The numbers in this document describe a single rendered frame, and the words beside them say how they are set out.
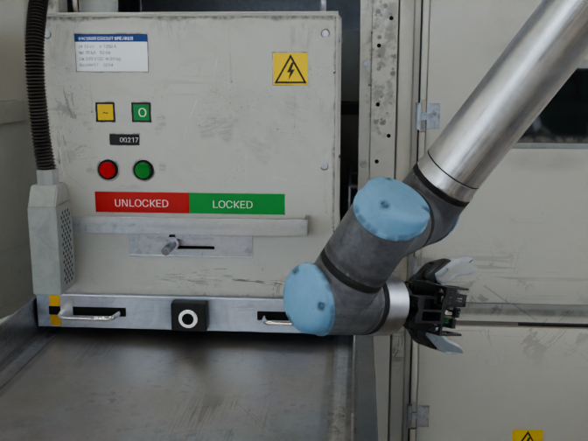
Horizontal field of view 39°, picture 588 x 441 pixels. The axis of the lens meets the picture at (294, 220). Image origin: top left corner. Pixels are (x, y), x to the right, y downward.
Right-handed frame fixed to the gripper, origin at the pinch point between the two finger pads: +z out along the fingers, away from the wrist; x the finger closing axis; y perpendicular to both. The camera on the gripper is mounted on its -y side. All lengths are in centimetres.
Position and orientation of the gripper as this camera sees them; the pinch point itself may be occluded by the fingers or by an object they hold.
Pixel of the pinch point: (460, 304)
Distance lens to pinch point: 134.0
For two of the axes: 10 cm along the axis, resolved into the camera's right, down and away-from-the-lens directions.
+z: 7.4, 1.0, 6.7
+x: 1.5, -9.9, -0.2
